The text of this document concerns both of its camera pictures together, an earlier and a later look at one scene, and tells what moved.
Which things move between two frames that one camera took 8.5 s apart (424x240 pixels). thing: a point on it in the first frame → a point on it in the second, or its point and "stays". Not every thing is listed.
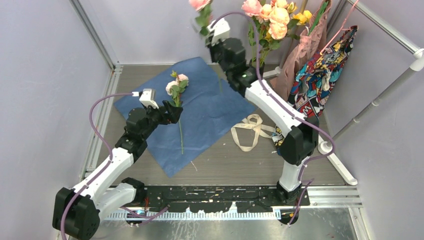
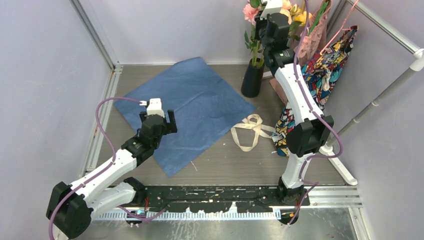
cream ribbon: [256, 122] stays
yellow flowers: [298, 18] stays
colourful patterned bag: [314, 78] stays
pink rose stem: [203, 7] → [250, 13]
